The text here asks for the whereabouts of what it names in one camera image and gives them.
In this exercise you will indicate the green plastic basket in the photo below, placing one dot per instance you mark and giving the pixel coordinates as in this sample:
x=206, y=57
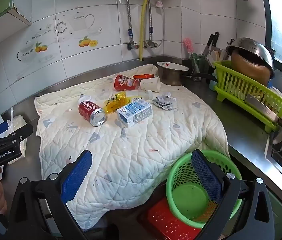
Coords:
x=188, y=197

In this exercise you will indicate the brown clay pot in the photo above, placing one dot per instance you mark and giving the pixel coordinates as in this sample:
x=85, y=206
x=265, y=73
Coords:
x=248, y=72

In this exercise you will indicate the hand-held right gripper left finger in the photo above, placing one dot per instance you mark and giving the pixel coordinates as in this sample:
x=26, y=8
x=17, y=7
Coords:
x=77, y=177

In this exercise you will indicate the teal cup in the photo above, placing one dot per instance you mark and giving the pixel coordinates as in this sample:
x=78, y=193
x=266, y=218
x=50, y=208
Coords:
x=212, y=85

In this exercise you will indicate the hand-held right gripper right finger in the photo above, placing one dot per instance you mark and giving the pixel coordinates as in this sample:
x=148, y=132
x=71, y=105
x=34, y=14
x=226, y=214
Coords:
x=206, y=177

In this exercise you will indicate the metal water valve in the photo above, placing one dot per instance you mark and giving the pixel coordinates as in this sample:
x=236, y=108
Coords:
x=149, y=43
x=131, y=45

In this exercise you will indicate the green glass jar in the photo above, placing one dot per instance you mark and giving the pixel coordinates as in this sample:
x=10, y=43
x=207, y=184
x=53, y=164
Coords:
x=198, y=63

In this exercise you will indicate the red printed cup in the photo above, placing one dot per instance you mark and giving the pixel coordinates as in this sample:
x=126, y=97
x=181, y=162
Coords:
x=123, y=81

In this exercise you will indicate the metal pot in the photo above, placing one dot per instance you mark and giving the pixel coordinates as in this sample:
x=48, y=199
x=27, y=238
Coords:
x=171, y=77

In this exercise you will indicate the green base cabinet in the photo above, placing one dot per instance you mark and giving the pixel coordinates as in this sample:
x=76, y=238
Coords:
x=278, y=210

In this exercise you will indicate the orange snack wrapper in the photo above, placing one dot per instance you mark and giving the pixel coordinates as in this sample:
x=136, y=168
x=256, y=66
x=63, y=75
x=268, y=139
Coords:
x=143, y=76

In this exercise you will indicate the person's left hand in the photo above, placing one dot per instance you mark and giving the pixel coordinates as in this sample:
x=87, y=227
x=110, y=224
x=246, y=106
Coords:
x=0, y=195

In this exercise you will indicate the white plate with red print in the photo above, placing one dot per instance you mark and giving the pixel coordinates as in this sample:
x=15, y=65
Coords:
x=173, y=66

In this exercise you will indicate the metal colander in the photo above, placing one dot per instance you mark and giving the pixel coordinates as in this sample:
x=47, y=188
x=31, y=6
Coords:
x=251, y=47

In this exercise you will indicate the grey paper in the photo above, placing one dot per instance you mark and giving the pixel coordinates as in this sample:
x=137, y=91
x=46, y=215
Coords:
x=164, y=102

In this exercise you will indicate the white paper cup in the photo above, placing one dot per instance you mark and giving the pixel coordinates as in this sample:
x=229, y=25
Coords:
x=151, y=83

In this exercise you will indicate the red soda can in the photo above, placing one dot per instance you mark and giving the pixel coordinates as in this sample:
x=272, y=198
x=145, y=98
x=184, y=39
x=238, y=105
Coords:
x=88, y=108

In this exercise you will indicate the pink bottle brush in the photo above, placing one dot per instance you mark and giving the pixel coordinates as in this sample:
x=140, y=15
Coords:
x=188, y=45

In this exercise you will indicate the yellow plastic packet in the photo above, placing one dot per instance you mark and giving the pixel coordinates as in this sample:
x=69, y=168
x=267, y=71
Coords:
x=114, y=103

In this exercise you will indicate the white plastic container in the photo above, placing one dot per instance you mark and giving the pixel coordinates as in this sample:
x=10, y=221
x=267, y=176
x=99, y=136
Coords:
x=18, y=122

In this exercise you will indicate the white plate in rack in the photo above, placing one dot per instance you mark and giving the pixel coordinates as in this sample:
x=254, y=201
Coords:
x=279, y=82

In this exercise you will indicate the white quilted blanket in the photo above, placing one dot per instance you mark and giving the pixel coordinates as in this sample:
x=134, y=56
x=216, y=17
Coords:
x=131, y=155

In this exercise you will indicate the green dish rack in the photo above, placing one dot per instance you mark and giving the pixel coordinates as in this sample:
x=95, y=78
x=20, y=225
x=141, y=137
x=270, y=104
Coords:
x=233, y=82

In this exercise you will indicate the blue and white carton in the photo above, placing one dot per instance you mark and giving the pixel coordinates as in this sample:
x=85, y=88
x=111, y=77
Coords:
x=136, y=110

